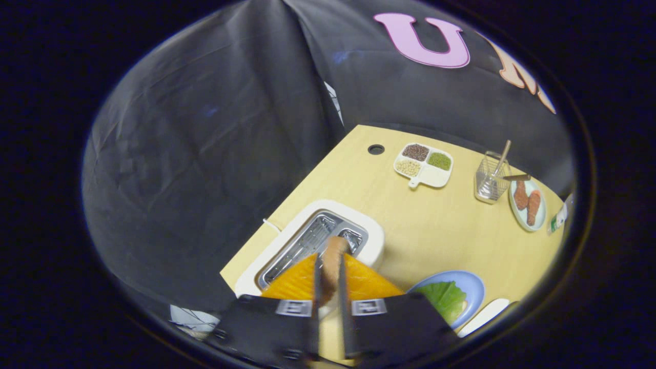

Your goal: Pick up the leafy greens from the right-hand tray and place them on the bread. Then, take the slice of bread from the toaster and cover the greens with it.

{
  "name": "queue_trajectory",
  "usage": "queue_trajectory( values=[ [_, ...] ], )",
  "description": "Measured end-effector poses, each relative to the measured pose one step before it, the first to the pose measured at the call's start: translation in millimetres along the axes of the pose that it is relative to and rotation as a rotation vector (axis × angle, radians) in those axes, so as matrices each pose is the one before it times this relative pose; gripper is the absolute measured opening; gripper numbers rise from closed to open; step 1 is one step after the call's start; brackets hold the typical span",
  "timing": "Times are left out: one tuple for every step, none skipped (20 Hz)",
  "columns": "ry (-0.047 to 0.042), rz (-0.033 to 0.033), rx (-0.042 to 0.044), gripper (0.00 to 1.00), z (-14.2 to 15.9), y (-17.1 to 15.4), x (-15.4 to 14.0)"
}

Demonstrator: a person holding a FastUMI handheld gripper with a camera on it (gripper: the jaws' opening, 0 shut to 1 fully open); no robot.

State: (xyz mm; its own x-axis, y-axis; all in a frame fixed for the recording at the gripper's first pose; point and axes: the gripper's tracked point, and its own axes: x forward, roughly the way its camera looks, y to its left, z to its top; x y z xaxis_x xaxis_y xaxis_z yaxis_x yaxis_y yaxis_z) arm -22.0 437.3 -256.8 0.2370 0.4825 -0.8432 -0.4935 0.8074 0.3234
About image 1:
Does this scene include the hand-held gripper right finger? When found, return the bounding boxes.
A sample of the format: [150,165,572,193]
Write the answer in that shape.
[337,252,459,367]

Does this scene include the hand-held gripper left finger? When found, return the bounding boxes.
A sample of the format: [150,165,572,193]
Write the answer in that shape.
[205,250,323,369]

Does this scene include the toasted bread slice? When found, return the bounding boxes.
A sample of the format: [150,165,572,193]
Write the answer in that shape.
[320,236,352,308]

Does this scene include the green lettuce leaf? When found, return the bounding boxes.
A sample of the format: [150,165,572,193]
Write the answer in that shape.
[414,281,468,324]

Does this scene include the white toaster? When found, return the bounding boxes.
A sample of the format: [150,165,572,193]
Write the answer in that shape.
[234,199,385,298]

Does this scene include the white plastic bag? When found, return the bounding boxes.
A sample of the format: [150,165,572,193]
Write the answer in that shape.
[170,304,220,336]

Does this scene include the blue round plate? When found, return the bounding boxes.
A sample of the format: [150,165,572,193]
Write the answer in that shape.
[407,270,485,330]

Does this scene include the white rectangular plate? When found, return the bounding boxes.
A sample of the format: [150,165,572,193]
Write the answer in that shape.
[456,298,511,338]

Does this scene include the white divided grain tray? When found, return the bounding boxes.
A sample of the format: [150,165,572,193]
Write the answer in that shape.
[393,142,454,190]

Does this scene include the black backdrop cloth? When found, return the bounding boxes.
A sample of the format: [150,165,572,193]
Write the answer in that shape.
[82,0,575,329]

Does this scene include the pale green plate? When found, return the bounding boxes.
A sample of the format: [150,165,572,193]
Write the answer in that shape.
[508,177,547,232]

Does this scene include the brown meat patty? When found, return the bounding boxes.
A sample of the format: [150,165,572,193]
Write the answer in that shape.
[513,180,529,211]
[526,190,542,227]

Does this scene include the clear plastic water bottle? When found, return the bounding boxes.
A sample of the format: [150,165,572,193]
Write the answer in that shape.
[547,194,575,235]

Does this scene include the metal wire utensil holder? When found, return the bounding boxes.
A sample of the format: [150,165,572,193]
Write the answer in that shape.
[474,151,511,205]

